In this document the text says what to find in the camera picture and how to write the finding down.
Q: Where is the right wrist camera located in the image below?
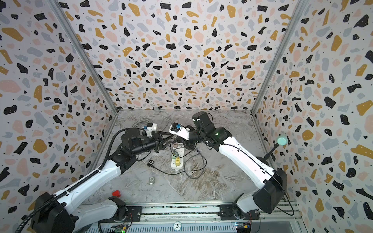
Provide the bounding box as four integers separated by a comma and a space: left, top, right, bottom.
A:
169, 122, 190, 140

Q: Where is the red cube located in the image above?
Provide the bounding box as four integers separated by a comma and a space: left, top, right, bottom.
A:
112, 190, 121, 198

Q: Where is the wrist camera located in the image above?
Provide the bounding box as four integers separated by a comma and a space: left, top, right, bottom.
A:
142, 123, 157, 138
169, 122, 190, 140

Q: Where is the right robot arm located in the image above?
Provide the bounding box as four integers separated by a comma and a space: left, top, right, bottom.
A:
174, 112, 287, 218

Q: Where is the white power strip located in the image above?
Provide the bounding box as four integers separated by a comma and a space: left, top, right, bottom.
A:
171, 143, 185, 170

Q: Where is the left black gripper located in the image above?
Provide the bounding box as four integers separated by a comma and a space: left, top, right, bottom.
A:
133, 131, 176, 158

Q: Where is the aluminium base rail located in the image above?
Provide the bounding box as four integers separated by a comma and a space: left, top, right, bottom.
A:
84, 201, 307, 233

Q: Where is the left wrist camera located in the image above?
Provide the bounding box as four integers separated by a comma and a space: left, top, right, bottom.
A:
142, 123, 157, 138

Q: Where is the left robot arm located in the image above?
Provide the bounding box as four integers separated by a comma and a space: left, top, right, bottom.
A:
15, 127, 173, 233

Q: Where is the black USB cable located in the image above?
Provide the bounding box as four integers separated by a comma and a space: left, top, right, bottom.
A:
154, 145, 208, 176

